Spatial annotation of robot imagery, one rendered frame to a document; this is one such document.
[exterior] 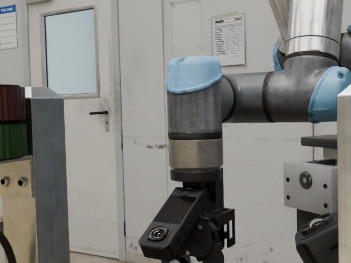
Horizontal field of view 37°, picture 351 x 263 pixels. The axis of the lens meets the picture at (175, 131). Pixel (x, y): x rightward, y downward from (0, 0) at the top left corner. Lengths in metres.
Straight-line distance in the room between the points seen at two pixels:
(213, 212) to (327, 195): 0.31
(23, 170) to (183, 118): 0.33
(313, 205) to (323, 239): 0.65
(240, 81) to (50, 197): 0.43
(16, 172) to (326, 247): 0.23
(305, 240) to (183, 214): 0.32
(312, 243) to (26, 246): 0.21
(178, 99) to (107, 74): 3.10
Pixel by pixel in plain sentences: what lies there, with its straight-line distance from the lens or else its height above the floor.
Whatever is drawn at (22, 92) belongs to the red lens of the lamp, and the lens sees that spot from 0.37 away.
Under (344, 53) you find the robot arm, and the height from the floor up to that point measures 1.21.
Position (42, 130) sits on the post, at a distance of 0.40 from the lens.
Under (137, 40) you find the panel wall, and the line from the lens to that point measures 3.62.
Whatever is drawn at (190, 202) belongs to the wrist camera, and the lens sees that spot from 0.68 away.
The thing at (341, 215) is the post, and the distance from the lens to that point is 0.29.
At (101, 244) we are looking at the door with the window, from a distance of 3.97.
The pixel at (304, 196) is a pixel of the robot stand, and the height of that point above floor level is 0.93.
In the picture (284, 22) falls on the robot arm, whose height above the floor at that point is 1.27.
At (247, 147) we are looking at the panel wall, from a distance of 3.20.
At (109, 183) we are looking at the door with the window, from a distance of 3.82.
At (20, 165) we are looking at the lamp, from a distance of 0.40.
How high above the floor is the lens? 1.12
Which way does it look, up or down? 3 degrees down
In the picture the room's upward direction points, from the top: 2 degrees counter-clockwise
